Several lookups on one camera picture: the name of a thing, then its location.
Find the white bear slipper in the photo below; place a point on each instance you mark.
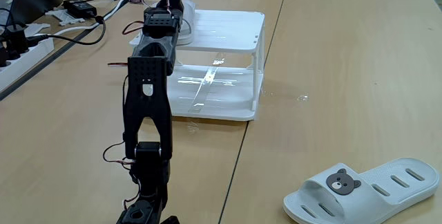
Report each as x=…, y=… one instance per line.
x=380, y=196
x=188, y=20

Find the white two-tier box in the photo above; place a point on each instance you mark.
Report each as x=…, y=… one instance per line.
x=224, y=30

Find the black power adapter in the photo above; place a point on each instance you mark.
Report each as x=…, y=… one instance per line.
x=80, y=8

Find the white printed part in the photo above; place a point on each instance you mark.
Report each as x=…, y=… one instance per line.
x=64, y=16

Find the flat white plastic piece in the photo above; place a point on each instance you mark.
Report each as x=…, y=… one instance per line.
x=38, y=28

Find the white power strip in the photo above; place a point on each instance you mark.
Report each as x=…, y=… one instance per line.
x=27, y=61

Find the black power plug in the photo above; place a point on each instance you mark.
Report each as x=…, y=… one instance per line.
x=16, y=39

